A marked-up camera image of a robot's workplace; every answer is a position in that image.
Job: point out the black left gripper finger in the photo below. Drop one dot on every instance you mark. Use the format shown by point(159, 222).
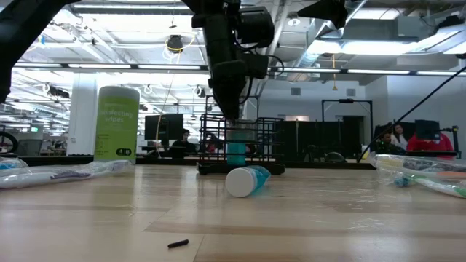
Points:
point(229, 103)

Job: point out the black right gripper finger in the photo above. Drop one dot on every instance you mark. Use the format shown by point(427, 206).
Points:
point(327, 12)

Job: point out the blue mouthwash bottle white cap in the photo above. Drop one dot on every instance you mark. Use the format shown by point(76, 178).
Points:
point(236, 154)
point(244, 181)

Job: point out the purple toothbrush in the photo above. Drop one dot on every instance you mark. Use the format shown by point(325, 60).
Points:
point(43, 176)

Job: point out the green toothbrush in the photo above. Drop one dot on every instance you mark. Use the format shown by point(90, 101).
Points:
point(437, 185)

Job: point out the orange toothbrush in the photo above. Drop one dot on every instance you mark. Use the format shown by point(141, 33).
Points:
point(453, 175)

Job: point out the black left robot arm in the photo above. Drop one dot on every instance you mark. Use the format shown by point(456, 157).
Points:
point(22, 29)

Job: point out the long ceiling light bar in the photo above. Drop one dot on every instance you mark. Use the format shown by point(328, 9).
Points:
point(309, 70)

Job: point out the black computer monitor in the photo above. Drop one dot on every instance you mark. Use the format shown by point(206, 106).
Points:
point(164, 126)
point(427, 129)

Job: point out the black partition panel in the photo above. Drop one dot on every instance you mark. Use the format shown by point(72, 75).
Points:
point(316, 138)

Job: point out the green disinfecting wipes canister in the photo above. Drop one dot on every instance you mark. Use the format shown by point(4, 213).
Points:
point(116, 123)

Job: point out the black arched table clamp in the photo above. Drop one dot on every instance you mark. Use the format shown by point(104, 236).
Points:
point(335, 157)

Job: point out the yellow white cup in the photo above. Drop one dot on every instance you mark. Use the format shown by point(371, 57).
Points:
point(365, 152)

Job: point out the small black stick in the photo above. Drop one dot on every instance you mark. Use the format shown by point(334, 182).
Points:
point(178, 244)

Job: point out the crumpled clear plastic bag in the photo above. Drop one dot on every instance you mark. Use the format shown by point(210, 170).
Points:
point(11, 163)

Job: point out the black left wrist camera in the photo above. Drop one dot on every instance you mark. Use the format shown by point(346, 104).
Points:
point(260, 66)

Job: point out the silver ceiling duct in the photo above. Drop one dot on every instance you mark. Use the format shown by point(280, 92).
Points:
point(309, 60)

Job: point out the black ceiling camera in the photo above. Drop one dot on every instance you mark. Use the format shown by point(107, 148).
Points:
point(175, 43)

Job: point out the black metal frame stand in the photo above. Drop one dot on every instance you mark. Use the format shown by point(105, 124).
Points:
point(346, 101)

